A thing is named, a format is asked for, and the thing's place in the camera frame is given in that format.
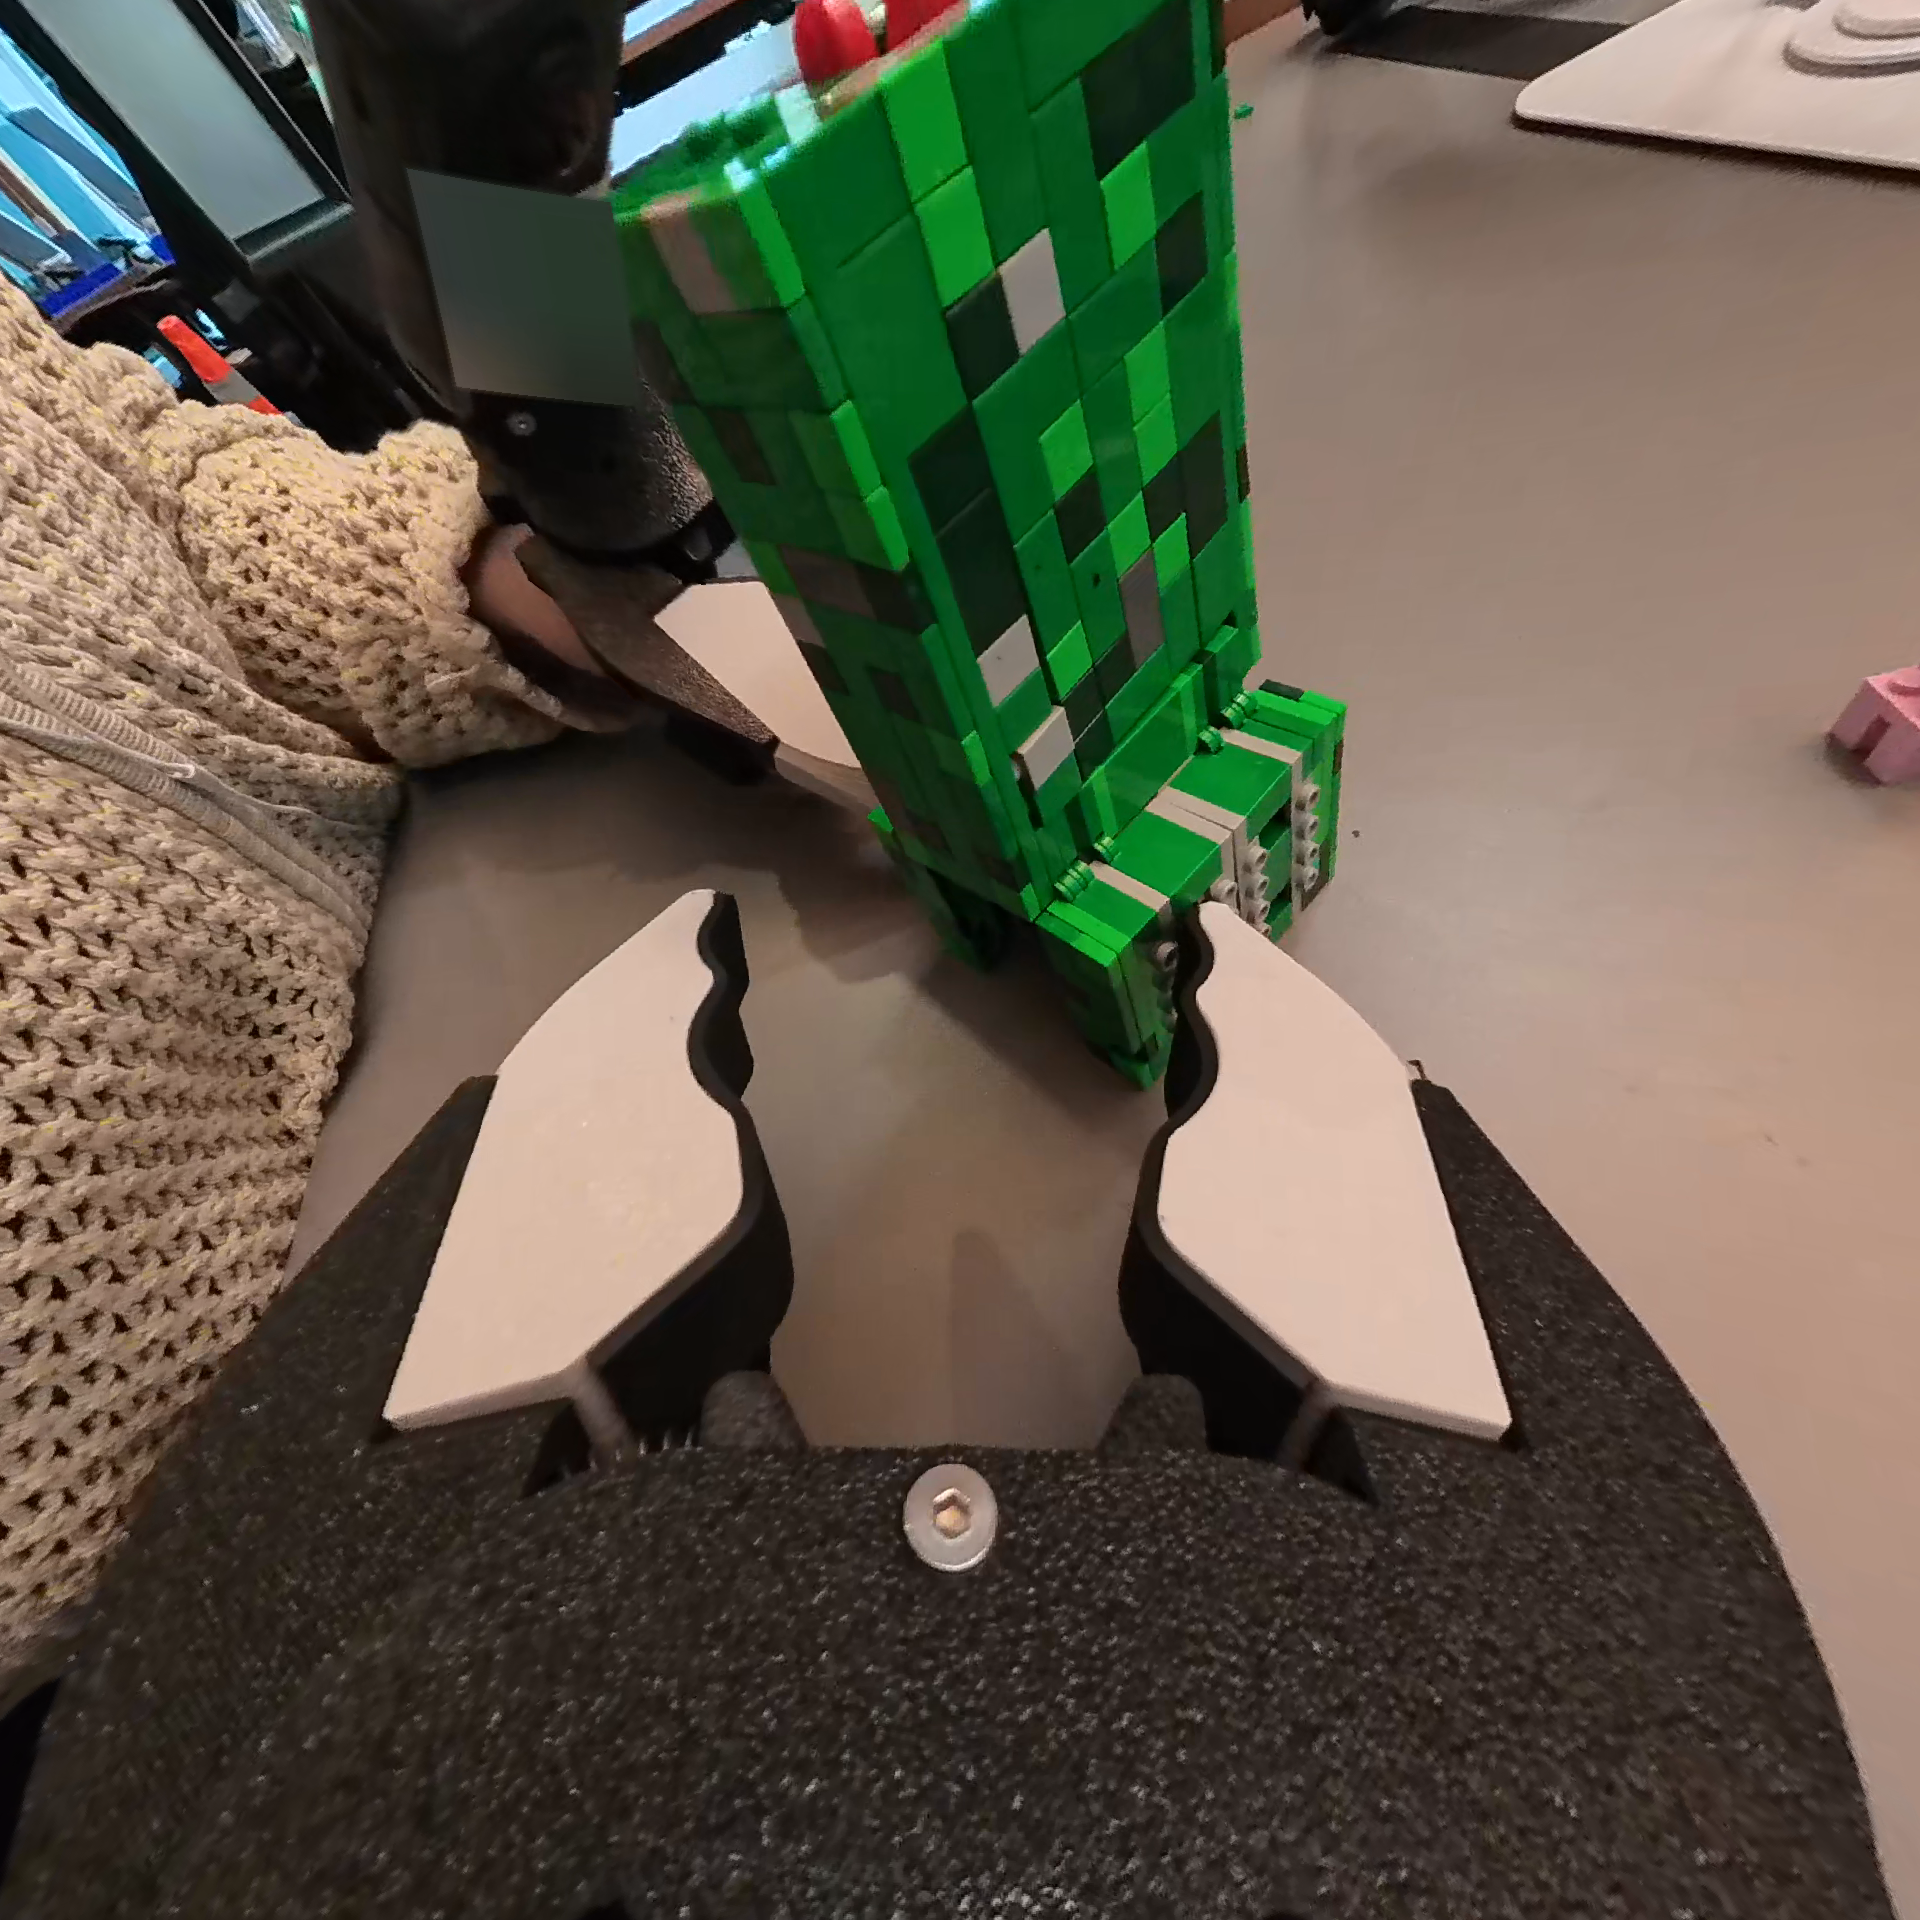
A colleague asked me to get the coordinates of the pink lego pig figure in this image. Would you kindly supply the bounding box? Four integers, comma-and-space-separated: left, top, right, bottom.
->
1824, 663, 1920, 789

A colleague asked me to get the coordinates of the orange traffic cone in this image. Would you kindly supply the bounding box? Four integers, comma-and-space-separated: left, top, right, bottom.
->
154, 312, 281, 416

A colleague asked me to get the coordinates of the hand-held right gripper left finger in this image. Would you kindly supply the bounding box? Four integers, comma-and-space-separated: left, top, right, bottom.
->
379, 888, 798, 1460

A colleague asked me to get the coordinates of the white stand with clear arms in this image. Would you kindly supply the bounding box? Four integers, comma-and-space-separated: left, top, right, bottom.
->
1512, 0, 1920, 171

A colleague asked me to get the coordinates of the tall green creeper lego model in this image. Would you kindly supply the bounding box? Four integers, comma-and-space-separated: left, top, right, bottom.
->
608, 0, 1349, 1093

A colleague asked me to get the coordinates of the person's left hand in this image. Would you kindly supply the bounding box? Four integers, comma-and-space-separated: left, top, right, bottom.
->
458, 528, 649, 737

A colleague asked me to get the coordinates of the person's cream knit sweater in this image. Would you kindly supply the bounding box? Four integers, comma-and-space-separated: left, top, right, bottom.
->
0, 276, 409, 1673

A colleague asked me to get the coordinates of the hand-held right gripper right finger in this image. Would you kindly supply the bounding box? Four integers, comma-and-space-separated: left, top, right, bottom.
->
1121, 901, 1515, 1465

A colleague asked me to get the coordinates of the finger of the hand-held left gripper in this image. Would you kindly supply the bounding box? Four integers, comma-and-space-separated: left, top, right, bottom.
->
653, 577, 883, 825

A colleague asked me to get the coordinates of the black framed screen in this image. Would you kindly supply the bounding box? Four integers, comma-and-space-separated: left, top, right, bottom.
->
0, 0, 362, 296

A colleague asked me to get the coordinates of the person's left forearm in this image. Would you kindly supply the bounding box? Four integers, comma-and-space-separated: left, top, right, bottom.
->
158, 405, 572, 771

